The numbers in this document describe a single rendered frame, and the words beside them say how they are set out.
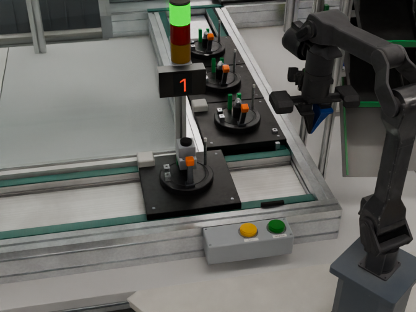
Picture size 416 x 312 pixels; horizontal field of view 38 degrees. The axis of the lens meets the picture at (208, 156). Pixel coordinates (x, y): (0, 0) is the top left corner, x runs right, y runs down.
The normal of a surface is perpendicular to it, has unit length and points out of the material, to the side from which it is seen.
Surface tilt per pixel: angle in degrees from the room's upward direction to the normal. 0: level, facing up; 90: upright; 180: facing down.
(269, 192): 0
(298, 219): 90
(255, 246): 90
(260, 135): 0
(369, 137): 45
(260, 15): 90
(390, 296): 0
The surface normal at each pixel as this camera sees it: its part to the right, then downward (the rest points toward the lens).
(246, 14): 0.19, 0.58
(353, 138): 0.02, -0.16
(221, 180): 0.01, -0.81
